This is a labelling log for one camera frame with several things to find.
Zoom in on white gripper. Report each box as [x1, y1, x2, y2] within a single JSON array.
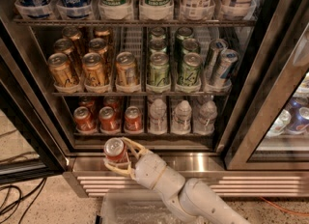
[[103, 137, 167, 189]]

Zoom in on red coke can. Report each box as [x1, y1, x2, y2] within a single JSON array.
[[103, 138, 127, 163], [73, 106, 97, 131], [125, 106, 142, 132], [78, 96, 97, 116], [98, 106, 120, 131], [103, 96, 121, 115]]

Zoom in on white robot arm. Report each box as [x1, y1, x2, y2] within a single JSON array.
[[103, 137, 250, 224]]

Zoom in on green LaCroix can front left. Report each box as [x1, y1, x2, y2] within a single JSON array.
[[148, 52, 170, 87]]

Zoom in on green lacroix can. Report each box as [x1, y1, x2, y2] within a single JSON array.
[[177, 52, 203, 87], [148, 40, 167, 54], [181, 38, 201, 56], [148, 52, 170, 87]]

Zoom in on orange LaCroix can front middle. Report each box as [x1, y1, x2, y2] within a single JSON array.
[[82, 52, 106, 87]]

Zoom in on orange lacroix can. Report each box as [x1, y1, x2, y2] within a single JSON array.
[[53, 38, 82, 76], [82, 52, 106, 87], [47, 53, 79, 88], [89, 38, 112, 73], [116, 51, 139, 87]]

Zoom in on orange LaCroix can front right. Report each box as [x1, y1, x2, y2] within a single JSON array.
[[116, 51, 139, 87]]

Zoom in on green LaCroix can front right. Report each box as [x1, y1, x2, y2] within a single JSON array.
[[177, 52, 203, 87]]

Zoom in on orange LaCroix can front left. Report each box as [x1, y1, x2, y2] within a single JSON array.
[[47, 53, 79, 88]]

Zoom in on stainless steel fridge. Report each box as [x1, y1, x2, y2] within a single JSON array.
[[0, 0, 308, 197]]

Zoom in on silver blue slim can front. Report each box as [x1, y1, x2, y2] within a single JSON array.
[[211, 49, 239, 87]]

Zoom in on silver blue slim can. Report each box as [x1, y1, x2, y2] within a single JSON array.
[[205, 39, 228, 79], [211, 49, 239, 87]]

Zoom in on silver blue slim can rear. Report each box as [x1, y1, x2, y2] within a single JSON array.
[[205, 39, 228, 79]]

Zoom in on silver can behind glass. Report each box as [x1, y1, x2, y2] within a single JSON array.
[[267, 109, 292, 137]]

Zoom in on blue can behind glass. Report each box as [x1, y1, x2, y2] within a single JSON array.
[[287, 98, 309, 134]]

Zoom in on clear plastic bin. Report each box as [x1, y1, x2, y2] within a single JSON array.
[[99, 188, 205, 224]]

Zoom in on clear water bottle left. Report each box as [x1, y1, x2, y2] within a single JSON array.
[[149, 98, 167, 134]]

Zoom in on clear water bottle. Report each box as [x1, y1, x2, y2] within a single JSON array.
[[194, 100, 217, 135], [149, 98, 167, 134], [171, 100, 192, 135]]

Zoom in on clear water bottle middle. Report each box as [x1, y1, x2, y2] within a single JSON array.
[[171, 100, 192, 135]]

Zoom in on clear water bottle right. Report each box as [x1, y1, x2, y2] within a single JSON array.
[[194, 100, 217, 135]]

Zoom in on black floor cables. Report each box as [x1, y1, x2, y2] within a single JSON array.
[[0, 177, 48, 224]]

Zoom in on orange floor cable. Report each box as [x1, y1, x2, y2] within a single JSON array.
[[259, 196, 309, 218]]

